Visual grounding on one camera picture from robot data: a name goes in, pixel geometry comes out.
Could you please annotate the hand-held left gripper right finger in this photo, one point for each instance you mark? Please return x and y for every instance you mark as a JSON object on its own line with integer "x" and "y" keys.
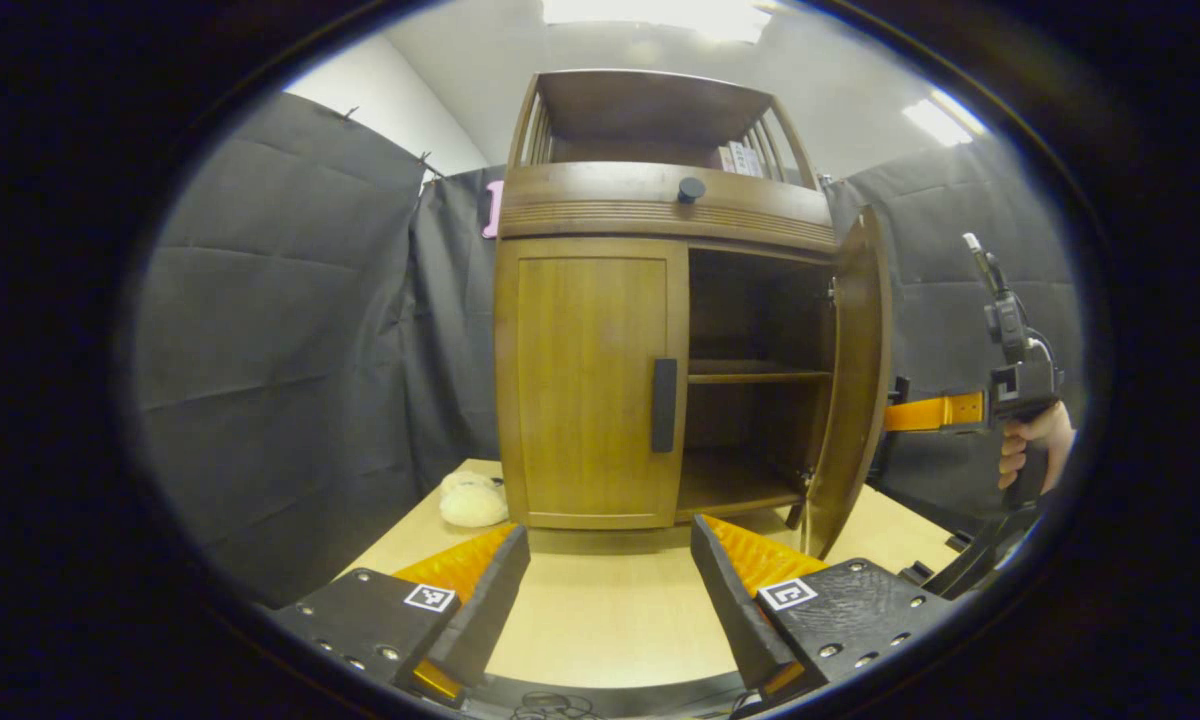
{"x": 730, "y": 610}

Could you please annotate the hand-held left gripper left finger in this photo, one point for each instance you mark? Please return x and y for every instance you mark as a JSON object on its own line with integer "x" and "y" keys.
{"x": 490, "y": 610}

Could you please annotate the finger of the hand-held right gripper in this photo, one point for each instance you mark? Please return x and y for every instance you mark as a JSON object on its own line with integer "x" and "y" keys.
{"x": 935, "y": 412}

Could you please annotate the wooden double-door shoe cabinet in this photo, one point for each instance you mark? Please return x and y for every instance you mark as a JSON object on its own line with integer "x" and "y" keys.
{"x": 650, "y": 110}

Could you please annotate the cream plush toy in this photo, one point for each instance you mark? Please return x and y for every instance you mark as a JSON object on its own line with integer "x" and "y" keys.
{"x": 472, "y": 500}

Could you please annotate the wooden inner shelf board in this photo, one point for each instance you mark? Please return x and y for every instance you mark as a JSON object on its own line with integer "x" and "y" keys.
{"x": 755, "y": 372}

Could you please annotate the small ceiling light panel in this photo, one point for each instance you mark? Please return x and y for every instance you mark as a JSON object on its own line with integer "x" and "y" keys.
{"x": 942, "y": 120}

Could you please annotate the grey spine book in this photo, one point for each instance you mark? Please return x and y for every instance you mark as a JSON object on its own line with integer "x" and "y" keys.
{"x": 757, "y": 164}

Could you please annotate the black backdrop cloth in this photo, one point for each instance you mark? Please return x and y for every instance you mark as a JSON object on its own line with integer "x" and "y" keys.
{"x": 280, "y": 350}

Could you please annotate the large ceiling light panel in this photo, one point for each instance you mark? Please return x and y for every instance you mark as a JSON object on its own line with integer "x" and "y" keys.
{"x": 660, "y": 12}

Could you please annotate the black angled frame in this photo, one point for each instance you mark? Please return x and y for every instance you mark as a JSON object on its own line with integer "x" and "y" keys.
{"x": 980, "y": 555}

